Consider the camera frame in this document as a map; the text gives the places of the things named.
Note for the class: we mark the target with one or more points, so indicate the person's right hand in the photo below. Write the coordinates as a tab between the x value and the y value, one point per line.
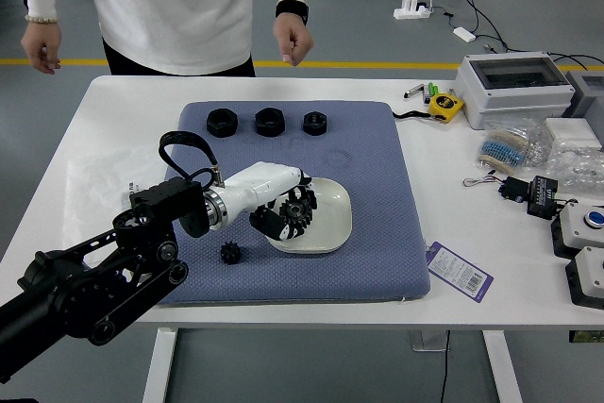
40	46

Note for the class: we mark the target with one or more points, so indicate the person's left hand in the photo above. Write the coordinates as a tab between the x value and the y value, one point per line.
292	42

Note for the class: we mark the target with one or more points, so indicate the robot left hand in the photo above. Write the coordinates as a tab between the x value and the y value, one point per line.
264	181

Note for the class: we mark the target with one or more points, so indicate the large black gear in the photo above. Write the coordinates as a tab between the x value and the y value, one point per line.
289	216

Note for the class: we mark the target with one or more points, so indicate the white square dish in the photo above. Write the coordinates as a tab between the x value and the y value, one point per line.
332	214

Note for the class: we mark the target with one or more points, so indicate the small black gear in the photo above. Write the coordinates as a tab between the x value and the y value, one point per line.
230	254

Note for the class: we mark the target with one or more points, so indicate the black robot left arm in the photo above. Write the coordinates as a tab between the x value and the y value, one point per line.
160	205

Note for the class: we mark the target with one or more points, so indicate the big black hex nut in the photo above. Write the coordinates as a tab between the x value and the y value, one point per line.
270	131
222	132

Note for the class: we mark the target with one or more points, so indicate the small black hex nut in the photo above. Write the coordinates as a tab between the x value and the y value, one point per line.
315	130

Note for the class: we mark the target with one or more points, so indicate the white foam box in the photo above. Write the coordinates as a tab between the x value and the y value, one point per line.
571	131

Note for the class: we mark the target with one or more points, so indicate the dark grey box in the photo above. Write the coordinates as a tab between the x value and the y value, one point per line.
587	101

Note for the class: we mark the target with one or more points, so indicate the control box with blue button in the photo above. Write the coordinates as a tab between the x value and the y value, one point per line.
578	230

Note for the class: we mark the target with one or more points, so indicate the white black control box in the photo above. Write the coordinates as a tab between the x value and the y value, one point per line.
590	275

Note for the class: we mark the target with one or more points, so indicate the dark box under table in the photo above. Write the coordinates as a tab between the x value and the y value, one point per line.
585	337

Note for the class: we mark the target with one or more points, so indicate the black wristwatch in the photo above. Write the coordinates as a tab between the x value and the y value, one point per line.
292	11

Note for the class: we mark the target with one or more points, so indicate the blue-grey padded mat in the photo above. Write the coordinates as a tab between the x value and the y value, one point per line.
368	148

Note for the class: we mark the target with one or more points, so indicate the white power strip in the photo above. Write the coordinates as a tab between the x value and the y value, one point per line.
410	12

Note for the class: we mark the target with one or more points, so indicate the person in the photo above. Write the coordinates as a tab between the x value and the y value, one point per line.
174	6

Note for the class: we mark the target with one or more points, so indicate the clear printed plastic bag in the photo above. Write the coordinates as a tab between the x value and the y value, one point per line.
94	176

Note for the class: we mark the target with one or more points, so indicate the yellow tape measure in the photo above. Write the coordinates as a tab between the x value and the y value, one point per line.
446	106

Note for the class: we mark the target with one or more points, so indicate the white power adapter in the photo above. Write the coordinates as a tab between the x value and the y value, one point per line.
464	34

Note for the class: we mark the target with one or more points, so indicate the purple barcode tag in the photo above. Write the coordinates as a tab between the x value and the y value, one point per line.
458	271

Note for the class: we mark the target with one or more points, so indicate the white table leg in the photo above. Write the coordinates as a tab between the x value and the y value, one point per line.
158	370
502	370

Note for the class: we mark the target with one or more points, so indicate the clear bag of resistors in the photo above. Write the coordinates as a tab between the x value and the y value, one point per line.
507	148

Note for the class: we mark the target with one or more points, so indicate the small black servo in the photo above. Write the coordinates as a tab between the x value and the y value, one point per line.
515	189

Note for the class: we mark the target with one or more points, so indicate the black electronic module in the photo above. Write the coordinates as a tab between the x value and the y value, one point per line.
542	197

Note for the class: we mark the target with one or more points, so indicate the clear bag of parts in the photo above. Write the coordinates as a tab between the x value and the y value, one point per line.
575	169

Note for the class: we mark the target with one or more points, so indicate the grey metal bracket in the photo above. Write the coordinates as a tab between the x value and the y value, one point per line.
424	341

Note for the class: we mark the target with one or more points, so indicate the grey electrical enclosure box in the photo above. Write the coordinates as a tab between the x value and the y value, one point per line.
514	101

